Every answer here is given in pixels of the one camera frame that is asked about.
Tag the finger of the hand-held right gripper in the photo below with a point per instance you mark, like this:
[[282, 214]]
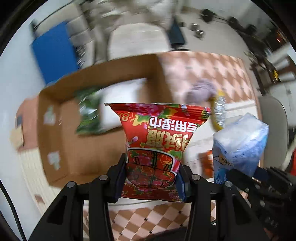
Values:
[[239, 182], [261, 172]]

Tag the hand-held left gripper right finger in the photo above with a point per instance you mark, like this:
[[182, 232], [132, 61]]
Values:
[[181, 185]]

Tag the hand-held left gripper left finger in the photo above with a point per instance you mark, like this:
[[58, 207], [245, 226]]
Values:
[[121, 185]]

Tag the blue tissue pack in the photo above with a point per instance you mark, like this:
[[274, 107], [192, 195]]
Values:
[[240, 143]]

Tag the red floral wet wipes packet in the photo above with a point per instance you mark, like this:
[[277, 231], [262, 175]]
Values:
[[151, 148]]

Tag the cardboard box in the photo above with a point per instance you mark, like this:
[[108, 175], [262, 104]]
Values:
[[67, 139]]

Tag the green packet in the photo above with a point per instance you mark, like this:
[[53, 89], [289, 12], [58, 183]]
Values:
[[89, 115]]

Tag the white packet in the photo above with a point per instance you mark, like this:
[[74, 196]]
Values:
[[120, 102]]

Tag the orange packet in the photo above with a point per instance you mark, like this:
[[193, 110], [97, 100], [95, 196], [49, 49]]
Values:
[[207, 163]]

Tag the grey chair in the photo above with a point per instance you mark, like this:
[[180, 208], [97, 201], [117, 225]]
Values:
[[275, 129]]

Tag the plastic bottle with yellow label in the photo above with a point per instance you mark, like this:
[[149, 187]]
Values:
[[219, 109]]

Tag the purple cloth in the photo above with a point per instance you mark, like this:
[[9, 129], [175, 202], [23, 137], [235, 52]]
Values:
[[201, 91]]

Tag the pink checkered tablecloth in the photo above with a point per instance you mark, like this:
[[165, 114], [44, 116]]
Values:
[[208, 69]]

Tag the blue board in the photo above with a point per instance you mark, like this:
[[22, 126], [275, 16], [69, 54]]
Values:
[[54, 52]]

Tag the dark blue bench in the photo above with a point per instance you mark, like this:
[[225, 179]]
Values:
[[177, 34]]

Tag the black barbell weights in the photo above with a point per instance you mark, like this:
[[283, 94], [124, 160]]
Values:
[[208, 15]]

